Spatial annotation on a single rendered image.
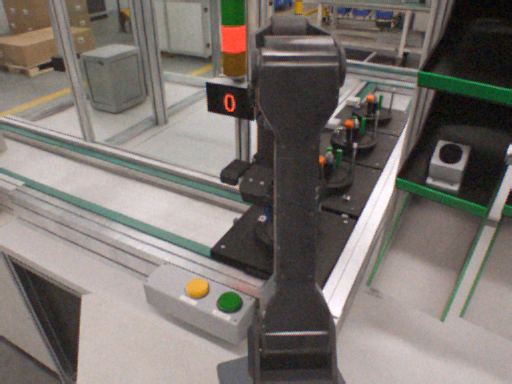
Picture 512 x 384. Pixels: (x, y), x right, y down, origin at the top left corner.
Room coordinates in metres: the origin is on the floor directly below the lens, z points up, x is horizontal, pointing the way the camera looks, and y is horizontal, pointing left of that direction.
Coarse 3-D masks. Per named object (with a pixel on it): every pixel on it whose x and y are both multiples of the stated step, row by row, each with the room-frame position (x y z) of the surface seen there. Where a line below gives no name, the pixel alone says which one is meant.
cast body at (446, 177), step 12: (444, 144) 0.49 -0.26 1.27; (456, 144) 0.49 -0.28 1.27; (432, 156) 0.48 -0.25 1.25; (444, 156) 0.46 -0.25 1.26; (456, 156) 0.46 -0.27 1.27; (468, 156) 0.48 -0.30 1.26; (432, 168) 0.47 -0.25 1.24; (444, 168) 0.46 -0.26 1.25; (456, 168) 0.45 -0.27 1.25; (432, 180) 0.47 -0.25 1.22; (444, 180) 0.47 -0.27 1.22; (456, 180) 0.46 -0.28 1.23; (444, 192) 0.46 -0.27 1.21; (456, 192) 0.45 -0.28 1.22
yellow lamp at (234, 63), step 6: (222, 54) 0.85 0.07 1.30; (228, 54) 0.83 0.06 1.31; (234, 54) 0.83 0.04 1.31; (240, 54) 0.83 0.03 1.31; (222, 60) 0.85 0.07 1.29; (228, 60) 0.83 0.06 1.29; (234, 60) 0.83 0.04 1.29; (240, 60) 0.83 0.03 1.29; (228, 66) 0.83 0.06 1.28; (234, 66) 0.83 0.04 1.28; (240, 66) 0.83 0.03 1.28; (228, 72) 0.83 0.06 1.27; (234, 72) 0.83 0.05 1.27; (240, 72) 0.83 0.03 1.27
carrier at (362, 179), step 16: (336, 160) 0.91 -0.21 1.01; (352, 160) 0.88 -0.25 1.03; (336, 176) 0.87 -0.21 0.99; (352, 176) 0.87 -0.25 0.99; (368, 176) 0.90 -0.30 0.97; (336, 192) 0.82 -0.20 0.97; (352, 192) 0.82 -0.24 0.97; (368, 192) 0.82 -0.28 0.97; (336, 208) 0.76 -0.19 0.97; (352, 208) 0.75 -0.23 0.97
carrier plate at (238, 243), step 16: (256, 208) 0.76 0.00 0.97; (240, 224) 0.69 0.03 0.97; (320, 224) 0.69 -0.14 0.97; (336, 224) 0.69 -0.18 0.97; (352, 224) 0.69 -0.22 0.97; (224, 240) 0.64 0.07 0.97; (240, 240) 0.64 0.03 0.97; (320, 240) 0.64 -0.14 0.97; (336, 240) 0.64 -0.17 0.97; (224, 256) 0.59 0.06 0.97; (240, 256) 0.59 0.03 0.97; (256, 256) 0.59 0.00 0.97; (272, 256) 0.59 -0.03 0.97; (320, 256) 0.59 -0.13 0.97; (336, 256) 0.59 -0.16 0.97; (272, 272) 0.55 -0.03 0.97; (320, 272) 0.55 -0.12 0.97; (320, 288) 0.50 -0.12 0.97
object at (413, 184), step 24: (456, 96) 0.65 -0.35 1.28; (432, 120) 0.61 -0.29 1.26; (456, 120) 0.60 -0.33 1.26; (480, 120) 0.59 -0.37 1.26; (504, 120) 0.58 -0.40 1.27; (432, 144) 0.57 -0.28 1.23; (480, 144) 0.54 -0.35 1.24; (504, 144) 0.53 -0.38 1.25; (408, 168) 0.53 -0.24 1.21; (480, 168) 0.50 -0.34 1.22; (408, 192) 0.49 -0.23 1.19; (432, 192) 0.46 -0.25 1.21; (480, 192) 0.46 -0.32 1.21; (480, 216) 0.43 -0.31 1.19
